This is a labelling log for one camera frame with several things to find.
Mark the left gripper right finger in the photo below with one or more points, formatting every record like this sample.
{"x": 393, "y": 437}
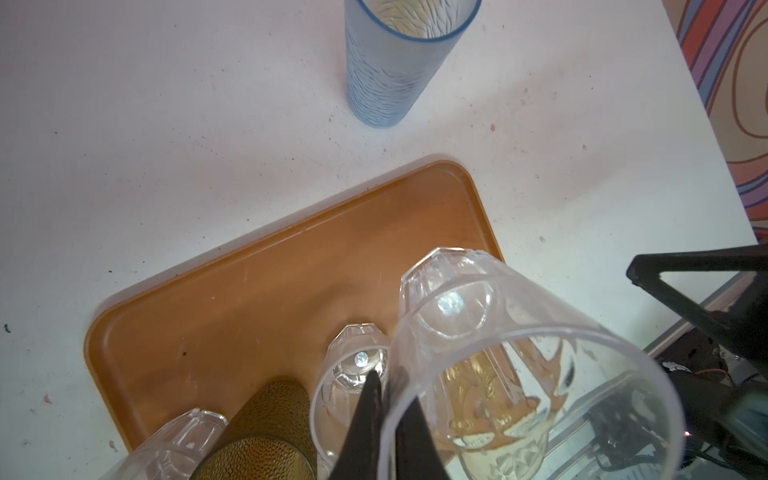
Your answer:
{"x": 416, "y": 457}

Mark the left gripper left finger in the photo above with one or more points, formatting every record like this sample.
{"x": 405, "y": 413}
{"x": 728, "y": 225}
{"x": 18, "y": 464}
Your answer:
{"x": 359, "y": 456}

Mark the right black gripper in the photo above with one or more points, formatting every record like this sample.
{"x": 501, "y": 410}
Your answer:
{"x": 723, "y": 293}

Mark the tall olive textured glass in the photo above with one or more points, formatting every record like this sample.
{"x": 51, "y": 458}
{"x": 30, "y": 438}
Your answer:
{"x": 269, "y": 438}

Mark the tall clear glass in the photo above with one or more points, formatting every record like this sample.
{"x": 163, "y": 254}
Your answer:
{"x": 356, "y": 351}

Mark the brown plastic tray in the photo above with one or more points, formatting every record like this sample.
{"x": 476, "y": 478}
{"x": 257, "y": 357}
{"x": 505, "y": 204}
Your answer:
{"x": 209, "y": 338}

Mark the clear faceted glass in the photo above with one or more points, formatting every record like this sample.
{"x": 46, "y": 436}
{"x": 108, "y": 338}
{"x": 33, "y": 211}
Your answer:
{"x": 175, "y": 450}

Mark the blue textured glass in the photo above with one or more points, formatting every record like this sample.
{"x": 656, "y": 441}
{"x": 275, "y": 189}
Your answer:
{"x": 393, "y": 50}

